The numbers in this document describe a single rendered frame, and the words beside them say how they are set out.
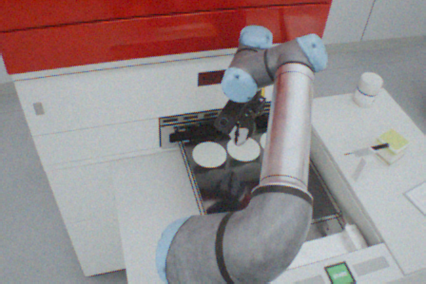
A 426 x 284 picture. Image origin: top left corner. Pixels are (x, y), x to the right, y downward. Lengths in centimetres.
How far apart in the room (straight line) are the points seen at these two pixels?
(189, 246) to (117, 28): 53
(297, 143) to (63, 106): 69
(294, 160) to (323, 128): 63
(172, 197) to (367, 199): 54
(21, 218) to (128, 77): 135
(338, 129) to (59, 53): 82
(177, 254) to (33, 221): 165
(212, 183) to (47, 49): 55
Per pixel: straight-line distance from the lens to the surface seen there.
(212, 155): 120
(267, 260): 58
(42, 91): 110
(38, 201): 231
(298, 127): 67
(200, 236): 62
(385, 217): 111
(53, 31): 94
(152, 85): 112
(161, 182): 123
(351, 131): 129
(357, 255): 103
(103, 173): 134
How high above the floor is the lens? 180
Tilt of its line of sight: 44 degrees down
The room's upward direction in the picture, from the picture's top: 5 degrees clockwise
